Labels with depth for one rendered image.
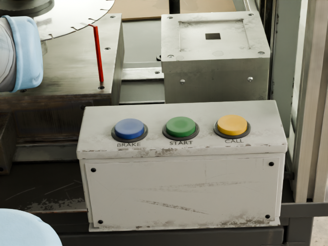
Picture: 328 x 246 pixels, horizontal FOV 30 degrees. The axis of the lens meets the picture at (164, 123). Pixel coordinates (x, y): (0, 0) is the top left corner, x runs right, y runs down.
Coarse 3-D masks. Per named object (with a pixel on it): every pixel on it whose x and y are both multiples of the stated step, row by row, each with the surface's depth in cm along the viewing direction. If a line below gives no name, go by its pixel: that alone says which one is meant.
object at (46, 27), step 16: (64, 0) 109; (80, 0) 109; (96, 0) 108; (112, 0) 108; (0, 16) 105; (16, 16) 104; (32, 16) 104; (48, 16) 104; (64, 16) 103; (80, 16) 103; (96, 16) 103; (48, 32) 99; (64, 32) 98
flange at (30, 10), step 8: (0, 0) 107; (8, 0) 107; (16, 0) 107; (24, 0) 107; (32, 0) 107; (40, 0) 107; (48, 0) 107; (0, 8) 105; (8, 8) 105; (16, 8) 105; (24, 8) 105; (32, 8) 105; (40, 8) 106
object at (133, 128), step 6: (126, 120) 84; (132, 120) 84; (138, 120) 84; (120, 126) 83; (126, 126) 83; (132, 126) 83; (138, 126) 83; (120, 132) 82; (126, 132) 82; (132, 132) 82; (138, 132) 82; (126, 138) 82; (132, 138) 82
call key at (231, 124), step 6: (222, 120) 83; (228, 120) 83; (234, 120) 83; (240, 120) 83; (222, 126) 82; (228, 126) 82; (234, 126) 82; (240, 126) 82; (246, 126) 83; (222, 132) 82; (228, 132) 82; (234, 132) 81; (240, 132) 82
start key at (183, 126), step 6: (174, 120) 84; (180, 120) 84; (186, 120) 84; (192, 120) 84; (168, 126) 83; (174, 126) 83; (180, 126) 83; (186, 126) 83; (192, 126) 83; (168, 132) 83; (174, 132) 82; (180, 132) 82; (186, 132) 82; (192, 132) 82
